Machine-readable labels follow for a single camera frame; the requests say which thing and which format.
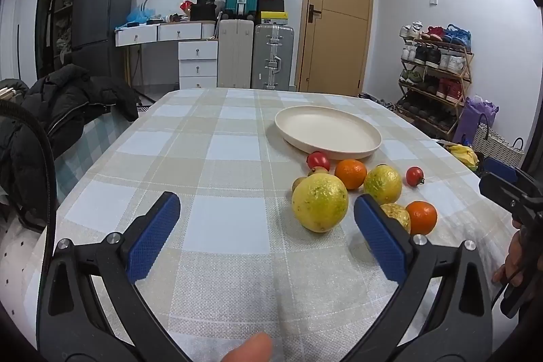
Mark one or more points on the beige suitcase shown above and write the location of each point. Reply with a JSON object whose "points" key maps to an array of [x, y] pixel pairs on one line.
{"points": [[235, 54]]}

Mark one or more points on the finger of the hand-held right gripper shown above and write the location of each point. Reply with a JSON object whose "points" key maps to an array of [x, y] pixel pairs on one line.
{"points": [[498, 188], [500, 167]]}

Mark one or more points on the black square box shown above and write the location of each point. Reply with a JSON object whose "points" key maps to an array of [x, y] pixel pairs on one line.
{"points": [[202, 12]]}

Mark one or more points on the shoe rack with shoes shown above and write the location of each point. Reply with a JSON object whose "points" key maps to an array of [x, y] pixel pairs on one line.
{"points": [[432, 56]]}

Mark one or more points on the dark grey refrigerator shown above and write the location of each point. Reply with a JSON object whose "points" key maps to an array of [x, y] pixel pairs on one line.
{"points": [[99, 14]]}

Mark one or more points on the small brown longan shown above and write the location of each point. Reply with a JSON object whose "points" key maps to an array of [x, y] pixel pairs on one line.
{"points": [[298, 184], [316, 172]]}

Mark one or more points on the medium yellow passion fruit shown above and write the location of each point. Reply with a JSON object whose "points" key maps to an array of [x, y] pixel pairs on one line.
{"points": [[382, 184]]}

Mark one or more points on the yellow black shoebox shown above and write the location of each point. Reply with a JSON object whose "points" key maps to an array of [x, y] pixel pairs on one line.
{"points": [[273, 18]]}

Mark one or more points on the white woven basket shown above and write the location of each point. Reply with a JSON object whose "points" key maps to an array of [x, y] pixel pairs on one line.
{"points": [[492, 143]]}

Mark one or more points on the cream round plate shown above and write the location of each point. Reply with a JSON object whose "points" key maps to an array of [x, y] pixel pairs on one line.
{"points": [[326, 128]]}

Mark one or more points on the person's right hand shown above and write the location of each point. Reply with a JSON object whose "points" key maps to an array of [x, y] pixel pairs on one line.
{"points": [[515, 256]]}

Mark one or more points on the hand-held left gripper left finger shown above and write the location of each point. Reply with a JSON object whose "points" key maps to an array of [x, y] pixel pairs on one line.
{"points": [[152, 237]]}

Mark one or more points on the orange tangerine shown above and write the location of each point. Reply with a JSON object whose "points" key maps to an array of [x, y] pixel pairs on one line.
{"points": [[351, 174], [422, 218]]}

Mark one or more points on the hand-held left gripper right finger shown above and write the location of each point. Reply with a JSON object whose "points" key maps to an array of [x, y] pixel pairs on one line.
{"points": [[380, 240]]}

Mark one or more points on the purple bag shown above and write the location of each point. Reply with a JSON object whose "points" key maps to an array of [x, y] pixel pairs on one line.
{"points": [[473, 120]]}

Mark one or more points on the white dotted cloth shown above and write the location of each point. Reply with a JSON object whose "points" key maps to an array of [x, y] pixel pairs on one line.
{"points": [[17, 260]]}

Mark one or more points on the small yellow passion fruit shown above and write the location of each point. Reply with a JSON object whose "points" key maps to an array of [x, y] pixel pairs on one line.
{"points": [[398, 215]]}

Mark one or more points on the light blue checked cover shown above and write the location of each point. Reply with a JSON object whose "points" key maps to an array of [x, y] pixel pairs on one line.
{"points": [[89, 141]]}

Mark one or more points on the person's left hand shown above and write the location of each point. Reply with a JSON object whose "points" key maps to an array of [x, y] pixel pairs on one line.
{"points": [[250, 349]]}

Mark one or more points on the white drawer cabinet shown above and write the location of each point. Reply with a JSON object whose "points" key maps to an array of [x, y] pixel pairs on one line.
{"points": [[197, 65]]}

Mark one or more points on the plain black shoebox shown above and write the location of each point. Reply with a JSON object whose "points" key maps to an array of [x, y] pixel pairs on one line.
{"points": [[271, 6]]}

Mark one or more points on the silver suitcase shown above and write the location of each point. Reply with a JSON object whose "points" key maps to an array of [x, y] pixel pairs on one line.
{"points": [[273, 56]]}

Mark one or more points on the grey sneaker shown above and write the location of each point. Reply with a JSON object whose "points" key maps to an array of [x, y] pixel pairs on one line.
{"points": [[379, 101]]}

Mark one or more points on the white desk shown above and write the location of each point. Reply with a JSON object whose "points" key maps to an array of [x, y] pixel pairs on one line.
{"points": [[144, 33]]}

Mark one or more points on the small red item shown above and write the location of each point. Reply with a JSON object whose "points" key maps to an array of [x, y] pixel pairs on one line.
{"points": [[186, 5]]}

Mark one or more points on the blue plastic bag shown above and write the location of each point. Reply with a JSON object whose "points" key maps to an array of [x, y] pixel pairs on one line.
{"points": [[142, 14]]}

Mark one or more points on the black puffer jacket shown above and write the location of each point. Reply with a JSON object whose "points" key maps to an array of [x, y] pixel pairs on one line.
{"points": [[72, 103]]}

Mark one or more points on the red tomato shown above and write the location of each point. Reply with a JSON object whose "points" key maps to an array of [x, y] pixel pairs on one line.
{"points": [[415, 176], [318, 160]]}

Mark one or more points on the bunch of bananas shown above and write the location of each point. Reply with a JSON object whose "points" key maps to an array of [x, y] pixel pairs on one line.
{"points": [[464, 156]]}

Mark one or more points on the large yellow-green passion fruit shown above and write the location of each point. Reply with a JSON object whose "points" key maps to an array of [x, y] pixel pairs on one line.
{"points": [[320, 203]]}

